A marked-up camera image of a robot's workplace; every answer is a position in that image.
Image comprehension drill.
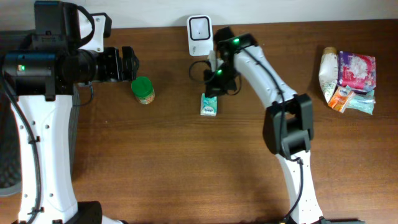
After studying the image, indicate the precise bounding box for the red purple tissue pack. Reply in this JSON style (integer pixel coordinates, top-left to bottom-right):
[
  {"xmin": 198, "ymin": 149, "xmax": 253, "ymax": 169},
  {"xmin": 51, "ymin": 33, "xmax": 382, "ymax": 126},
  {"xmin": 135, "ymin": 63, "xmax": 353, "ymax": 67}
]
[{"xmin": 337, "ymin": 51, "xmax": 376, "ymax": 94}]

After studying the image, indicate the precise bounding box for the orange tissue pack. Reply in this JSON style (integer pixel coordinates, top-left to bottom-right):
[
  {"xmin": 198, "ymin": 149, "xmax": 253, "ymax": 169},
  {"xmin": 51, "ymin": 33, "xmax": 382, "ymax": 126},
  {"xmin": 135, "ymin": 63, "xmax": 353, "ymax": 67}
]
[{"xmin": 328, "ymin": 86, "xmax": 356, "ymax": 113}]

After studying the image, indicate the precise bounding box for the white green tube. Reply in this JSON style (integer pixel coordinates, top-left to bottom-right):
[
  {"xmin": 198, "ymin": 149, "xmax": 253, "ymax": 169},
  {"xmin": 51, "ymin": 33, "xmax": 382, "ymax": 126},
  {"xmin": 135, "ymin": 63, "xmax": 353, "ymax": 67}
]
[{"xmin": 318, "ymin": 47, "xmax": 338, "ymax": 103}]

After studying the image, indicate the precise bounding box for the small teal tissue pack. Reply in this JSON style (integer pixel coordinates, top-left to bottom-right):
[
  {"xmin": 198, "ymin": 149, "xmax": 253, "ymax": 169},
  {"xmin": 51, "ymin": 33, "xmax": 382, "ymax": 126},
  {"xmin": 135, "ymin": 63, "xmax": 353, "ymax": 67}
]
[{"xmin": 200, "ymin": 93, "xmax": 218, "ymax": 116}]

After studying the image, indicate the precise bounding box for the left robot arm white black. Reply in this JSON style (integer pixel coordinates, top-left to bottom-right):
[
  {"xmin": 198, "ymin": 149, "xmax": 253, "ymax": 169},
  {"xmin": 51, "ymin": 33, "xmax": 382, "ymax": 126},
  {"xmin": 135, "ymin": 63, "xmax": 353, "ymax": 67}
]
[{"xmin": 1, "ymin": 1, "xmax": 136, "ymax": 224}]

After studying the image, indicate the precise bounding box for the grey plastic mesh basket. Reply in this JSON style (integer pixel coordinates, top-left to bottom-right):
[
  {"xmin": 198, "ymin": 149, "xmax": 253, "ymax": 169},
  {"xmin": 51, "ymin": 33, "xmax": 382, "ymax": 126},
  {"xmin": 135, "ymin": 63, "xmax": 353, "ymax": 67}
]
[{"xmin": 0, "ymin": 29, "xmax": 81, "ymax": 197}]

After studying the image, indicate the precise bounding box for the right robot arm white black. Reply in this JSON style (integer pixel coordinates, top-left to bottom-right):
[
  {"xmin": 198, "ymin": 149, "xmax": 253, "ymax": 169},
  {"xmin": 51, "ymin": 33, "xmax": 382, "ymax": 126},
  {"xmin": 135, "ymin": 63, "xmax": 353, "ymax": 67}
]
[{"xmin": 205, "ymin": 27, "xmax": 329, "ymax": 223}]

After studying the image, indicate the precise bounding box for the teal wipes packet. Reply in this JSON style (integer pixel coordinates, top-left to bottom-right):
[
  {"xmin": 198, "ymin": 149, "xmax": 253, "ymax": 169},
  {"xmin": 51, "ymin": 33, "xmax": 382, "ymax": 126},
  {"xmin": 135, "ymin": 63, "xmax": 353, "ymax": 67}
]
[{"xmin": 346, "ymin": 90, "xmax": 376, "ymax": 115}]

